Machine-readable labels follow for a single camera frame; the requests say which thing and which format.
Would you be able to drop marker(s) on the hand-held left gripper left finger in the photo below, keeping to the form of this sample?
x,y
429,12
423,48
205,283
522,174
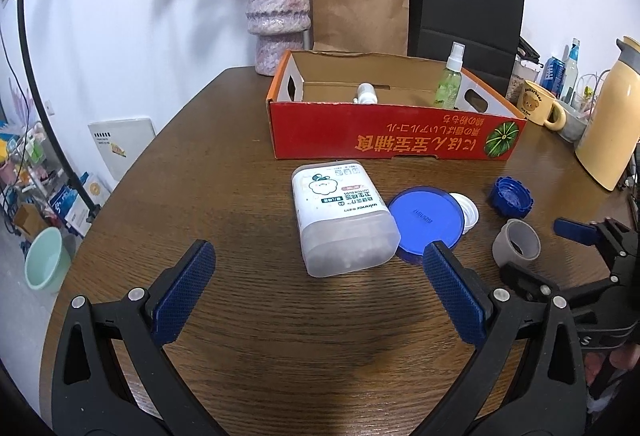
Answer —
x,y
182,296

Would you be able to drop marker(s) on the pink marbled vase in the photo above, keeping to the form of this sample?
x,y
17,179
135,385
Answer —
x,y
277,10

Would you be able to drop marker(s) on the white flat panel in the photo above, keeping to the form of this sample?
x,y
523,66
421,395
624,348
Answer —
x,y
122,145

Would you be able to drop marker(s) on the person's right hand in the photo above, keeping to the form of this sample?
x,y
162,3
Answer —
x,y
617,360

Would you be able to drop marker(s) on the small cardboard box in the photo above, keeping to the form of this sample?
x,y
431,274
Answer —
x,y
30,221

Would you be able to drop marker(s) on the clear bottle blue cap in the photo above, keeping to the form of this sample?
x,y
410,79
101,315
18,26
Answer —
x,y
570,70

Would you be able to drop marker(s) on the yellow thermos jug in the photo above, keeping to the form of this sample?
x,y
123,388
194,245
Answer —
x,y
612,130

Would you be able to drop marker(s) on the black light stand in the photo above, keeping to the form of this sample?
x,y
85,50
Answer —
x,y
37,90

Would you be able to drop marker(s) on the blue scalloped cap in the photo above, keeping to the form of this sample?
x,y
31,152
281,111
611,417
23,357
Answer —
x,y
510,198

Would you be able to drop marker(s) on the cluttered storage rack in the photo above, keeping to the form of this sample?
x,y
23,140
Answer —
x,y
25,155

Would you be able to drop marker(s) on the yellow bear mug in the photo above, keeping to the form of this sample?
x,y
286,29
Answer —
x,y
537,103

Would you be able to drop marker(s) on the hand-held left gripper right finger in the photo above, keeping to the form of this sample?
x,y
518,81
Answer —
x,y
452,296

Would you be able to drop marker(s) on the glass clip-lid jar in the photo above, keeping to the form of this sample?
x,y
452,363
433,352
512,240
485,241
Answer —
x,y
520,75

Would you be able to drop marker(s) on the black paper bag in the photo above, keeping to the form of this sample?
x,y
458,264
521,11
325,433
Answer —
x,y
465,10

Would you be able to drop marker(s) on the pale small cup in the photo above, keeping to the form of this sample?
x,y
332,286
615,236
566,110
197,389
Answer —
x,y
572,125

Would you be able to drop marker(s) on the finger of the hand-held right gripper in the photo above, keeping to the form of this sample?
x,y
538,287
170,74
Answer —
x,y
575,232
530,283

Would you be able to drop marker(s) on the green spray bottle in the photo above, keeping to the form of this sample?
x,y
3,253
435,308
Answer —
x,y
450,83

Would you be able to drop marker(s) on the blue and white carton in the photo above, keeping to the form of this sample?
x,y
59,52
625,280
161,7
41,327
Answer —
x,y
75,206

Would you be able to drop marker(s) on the blue drink can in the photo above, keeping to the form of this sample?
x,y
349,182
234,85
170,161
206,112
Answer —
x,y
552,75

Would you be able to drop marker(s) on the red cardboard box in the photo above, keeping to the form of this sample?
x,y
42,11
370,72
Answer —
x,y
380,135

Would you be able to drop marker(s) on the small white bottle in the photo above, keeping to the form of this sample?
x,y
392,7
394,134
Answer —
x,y
365,94

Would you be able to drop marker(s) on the large blue round lid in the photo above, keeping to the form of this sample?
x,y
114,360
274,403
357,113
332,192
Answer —
x,y
425,221

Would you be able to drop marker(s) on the small white ribbed cap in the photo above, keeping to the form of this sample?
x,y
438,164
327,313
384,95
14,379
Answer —
x,y
469,211

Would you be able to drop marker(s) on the mint green basin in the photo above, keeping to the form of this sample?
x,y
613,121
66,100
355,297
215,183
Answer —
x,y
45,261

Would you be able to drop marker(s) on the cotton swab container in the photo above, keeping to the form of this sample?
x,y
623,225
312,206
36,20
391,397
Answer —
x,y
340,221

